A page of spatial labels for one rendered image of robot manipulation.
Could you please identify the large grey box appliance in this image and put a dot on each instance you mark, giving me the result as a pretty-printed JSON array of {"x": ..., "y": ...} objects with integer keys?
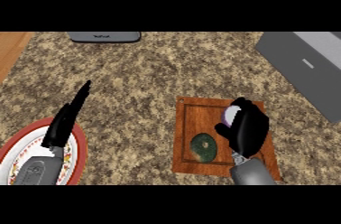
[{"x": 306, "y": 71}]

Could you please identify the dark grey flat appliance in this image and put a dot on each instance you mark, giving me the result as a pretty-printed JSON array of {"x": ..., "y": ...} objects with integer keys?
[{"x": 104, "y": 37}]

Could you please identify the purple-rimmed can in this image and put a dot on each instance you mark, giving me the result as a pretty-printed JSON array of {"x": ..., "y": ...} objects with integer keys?
[{"x": 231, "y": 115}]

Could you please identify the brown wooden cutting board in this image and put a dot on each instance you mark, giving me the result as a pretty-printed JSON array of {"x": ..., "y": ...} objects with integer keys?
[{"x": 201, "y": 134}]

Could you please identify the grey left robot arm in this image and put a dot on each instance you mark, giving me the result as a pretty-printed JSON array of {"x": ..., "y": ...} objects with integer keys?
[{"x": 42, "y": 169}]

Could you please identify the red-rimmed white plate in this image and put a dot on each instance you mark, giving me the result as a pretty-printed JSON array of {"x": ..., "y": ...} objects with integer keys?
[{"x": 73, "y": 149}]

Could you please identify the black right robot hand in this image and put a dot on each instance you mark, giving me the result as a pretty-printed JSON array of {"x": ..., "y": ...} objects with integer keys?
[{"x": 250, "y": 131}]

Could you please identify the green avocado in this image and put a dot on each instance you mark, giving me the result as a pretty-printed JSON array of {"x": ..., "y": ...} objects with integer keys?
[{"x": 204, "y": 147}]

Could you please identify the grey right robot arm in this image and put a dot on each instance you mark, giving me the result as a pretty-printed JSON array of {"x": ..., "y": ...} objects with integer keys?
[{"x": 250, "y": 172}]

